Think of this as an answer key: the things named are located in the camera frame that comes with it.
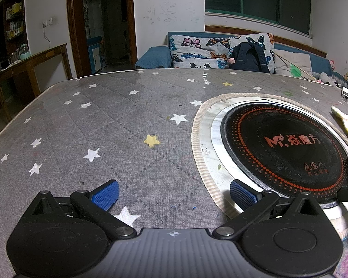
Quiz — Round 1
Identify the white cable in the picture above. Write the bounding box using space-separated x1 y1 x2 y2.
43 25 52 50

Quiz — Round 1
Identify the blue sofa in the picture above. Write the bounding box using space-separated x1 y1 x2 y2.
135 32 348 93

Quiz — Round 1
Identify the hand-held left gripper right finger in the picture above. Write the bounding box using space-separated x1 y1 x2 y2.
212 180 332 239

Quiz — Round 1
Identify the blue and white cabinet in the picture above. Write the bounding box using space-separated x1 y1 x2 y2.
87 36 104 75

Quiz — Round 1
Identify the round black induction cooktop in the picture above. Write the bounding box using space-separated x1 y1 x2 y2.
211 101 348 210

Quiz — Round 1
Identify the wooden door frame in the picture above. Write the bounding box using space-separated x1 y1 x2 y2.
66 0 138 79

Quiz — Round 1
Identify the black backpack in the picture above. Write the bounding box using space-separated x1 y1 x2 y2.
229 42 272 74

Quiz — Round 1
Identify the wooden desk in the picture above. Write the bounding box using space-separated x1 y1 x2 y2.
0 43 73 122

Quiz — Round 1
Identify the beige cushion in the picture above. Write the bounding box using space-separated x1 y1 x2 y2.
274 49 314 79

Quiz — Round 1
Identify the grey star-print tablecloth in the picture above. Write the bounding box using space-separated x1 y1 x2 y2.
0 69 348 278

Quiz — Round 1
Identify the wooden shelf cabinet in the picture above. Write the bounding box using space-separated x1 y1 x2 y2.
0 0 29 74

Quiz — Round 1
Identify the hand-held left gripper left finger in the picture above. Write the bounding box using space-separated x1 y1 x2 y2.
19 180 137 239

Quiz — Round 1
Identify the white plush toy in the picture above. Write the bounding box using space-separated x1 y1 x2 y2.
319 72 333 86

